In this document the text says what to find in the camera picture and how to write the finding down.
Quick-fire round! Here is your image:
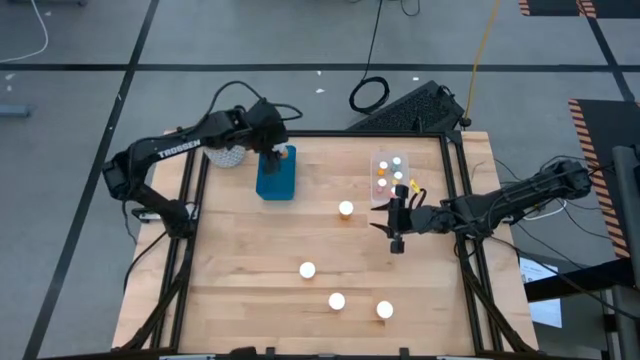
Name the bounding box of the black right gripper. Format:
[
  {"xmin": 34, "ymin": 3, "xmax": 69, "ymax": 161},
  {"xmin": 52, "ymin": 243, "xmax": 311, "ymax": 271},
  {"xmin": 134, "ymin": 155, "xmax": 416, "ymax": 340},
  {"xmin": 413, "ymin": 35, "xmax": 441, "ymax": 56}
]
[{"xmin": 368, "ymin": 183, "xmax": 433, "ymax": 256}]

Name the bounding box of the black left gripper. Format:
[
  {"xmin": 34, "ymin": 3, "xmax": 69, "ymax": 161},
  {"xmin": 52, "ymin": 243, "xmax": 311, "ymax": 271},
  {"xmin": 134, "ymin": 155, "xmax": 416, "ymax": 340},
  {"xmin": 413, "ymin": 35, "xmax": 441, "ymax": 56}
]
[{"xmin": 259, "ymin": 116, "xmax": 291, "ymax": 177}]

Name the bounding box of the blue plastic bin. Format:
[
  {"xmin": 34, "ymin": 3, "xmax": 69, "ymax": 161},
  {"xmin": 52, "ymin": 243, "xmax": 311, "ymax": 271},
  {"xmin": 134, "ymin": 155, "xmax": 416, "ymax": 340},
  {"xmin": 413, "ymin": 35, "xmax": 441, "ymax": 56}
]
[{"xmin": 255, "ymin": 144, "xmax": 298, "ymax": 202}]

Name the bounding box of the clear plastic bin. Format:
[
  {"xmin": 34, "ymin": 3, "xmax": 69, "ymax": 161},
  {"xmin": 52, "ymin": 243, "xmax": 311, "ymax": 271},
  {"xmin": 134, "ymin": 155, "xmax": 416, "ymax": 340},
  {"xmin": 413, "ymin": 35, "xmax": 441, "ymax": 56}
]
[{"xmin": 369, "ymin": 151, "xmax": 413, "ymax": 209}]

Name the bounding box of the succulent in white patterned pot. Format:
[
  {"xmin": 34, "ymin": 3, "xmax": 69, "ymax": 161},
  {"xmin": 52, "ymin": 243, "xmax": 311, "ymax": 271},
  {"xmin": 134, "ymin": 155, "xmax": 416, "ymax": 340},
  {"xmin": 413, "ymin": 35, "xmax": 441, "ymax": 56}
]
[{"xmin": 203, "ymin": 144, "xmax": 247, "ymax": 170}]

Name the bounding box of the white paper sheet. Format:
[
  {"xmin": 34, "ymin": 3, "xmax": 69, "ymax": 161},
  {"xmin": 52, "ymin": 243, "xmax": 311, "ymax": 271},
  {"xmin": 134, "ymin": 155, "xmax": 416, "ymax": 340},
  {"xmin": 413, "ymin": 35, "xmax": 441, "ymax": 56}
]
[{"xmin": 518, "ymin": 256, "xmax": 564, "ymax": 330}]

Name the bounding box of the black metal beam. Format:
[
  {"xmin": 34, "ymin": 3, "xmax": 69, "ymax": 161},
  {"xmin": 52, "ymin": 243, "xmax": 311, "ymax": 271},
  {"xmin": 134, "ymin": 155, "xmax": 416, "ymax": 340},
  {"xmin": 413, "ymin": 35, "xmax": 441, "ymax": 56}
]
[{"xmin": 523, "ymin": 257, "xmax": 624, "ymax": 304}]

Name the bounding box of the black hazard striped mat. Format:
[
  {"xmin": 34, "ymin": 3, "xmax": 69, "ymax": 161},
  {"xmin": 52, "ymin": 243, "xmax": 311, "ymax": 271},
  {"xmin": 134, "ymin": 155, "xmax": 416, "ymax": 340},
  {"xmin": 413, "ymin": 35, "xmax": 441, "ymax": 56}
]
[
  {"xmin": 518, "ymin": 0, "xmax": 640, "ymax": 20},
  {"xmin": 568, "ymin": 98, "xmax": 640, "ymax": 260}
]

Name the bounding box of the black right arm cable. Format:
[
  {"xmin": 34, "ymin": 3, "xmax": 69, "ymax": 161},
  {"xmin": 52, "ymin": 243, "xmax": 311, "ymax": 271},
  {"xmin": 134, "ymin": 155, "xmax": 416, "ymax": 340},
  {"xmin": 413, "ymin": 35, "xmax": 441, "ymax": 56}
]
[{"xmin": 407, "ymin": 187, "xmax": 429, "ymax": 211}]

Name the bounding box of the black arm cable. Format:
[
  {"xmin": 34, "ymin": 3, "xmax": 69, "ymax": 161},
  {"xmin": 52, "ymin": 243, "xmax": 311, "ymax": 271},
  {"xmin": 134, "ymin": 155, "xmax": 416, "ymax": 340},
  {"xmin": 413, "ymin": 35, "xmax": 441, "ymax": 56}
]
[
  {"xmin": 407, "ymin": 187, "xmax": 429, "ymax": 211},
  {"xmin": 202, "ymin": 79, "xmax": 305, "ymax": 132}
]

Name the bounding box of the black aluminium table frame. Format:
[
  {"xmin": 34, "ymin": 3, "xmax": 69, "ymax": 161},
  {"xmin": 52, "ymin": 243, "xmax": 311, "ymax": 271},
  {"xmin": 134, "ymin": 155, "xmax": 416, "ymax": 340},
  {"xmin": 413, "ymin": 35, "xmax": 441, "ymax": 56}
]
[{"xmin": 112, "ymin": 128, "xmax": 539, "ymax": 360}]

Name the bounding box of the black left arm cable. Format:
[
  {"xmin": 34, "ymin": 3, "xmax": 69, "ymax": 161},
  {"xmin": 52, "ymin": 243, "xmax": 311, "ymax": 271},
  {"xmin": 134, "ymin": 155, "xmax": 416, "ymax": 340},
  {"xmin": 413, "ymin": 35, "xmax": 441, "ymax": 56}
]
[{"xmin": 202, "ymin": 79, "xmax": 305, "ymax": 132}]

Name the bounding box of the black coiled floor cable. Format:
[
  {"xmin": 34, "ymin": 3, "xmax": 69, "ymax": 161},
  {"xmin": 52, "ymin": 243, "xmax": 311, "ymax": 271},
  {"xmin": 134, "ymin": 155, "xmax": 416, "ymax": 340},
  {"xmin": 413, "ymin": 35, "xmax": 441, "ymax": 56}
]
[{"xmin": 348, "ymin": 0, "xmax": 391, "ymax": 116}]

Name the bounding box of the white cable by arm base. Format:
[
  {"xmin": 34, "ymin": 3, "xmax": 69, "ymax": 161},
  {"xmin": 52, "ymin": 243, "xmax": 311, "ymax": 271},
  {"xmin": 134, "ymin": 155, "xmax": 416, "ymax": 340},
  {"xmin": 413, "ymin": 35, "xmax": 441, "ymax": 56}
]
[{"xmin": 522, "ymin": 197, "xmax": 570, "ymax": 222}]

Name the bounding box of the black cable under table frame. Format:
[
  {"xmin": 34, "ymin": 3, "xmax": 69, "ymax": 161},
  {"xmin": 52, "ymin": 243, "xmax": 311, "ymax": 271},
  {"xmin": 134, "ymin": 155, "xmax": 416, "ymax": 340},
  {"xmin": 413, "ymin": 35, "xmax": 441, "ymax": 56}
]
[{"xmin": 122, "ymin": 230, "xmax": 169, "ymax": 295}]

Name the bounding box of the yellow floor cable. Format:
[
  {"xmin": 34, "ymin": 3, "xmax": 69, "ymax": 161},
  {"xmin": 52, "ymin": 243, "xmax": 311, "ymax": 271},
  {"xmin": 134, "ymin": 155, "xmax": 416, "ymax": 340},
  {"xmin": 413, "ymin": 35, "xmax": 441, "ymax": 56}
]
[{"xmin": 463, "ymin": 0, "xmax": 501, "ymax": 126}]

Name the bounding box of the grey metal post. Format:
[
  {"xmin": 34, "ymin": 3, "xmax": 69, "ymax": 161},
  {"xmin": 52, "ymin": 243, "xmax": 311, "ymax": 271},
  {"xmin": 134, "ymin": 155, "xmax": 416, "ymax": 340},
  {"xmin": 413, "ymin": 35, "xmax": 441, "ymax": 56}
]
[{"xmin": 612, "ymin": 144, "xmax": 640, "ymax": 360}]

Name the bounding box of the white floor cable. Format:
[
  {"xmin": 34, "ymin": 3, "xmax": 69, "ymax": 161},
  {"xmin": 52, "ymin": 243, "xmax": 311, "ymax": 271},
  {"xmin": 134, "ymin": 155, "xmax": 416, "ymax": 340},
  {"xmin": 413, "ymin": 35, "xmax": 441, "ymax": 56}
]
[{"xmin": 0, "ymin": 0, "xmax": 50, "ymax": 64}]

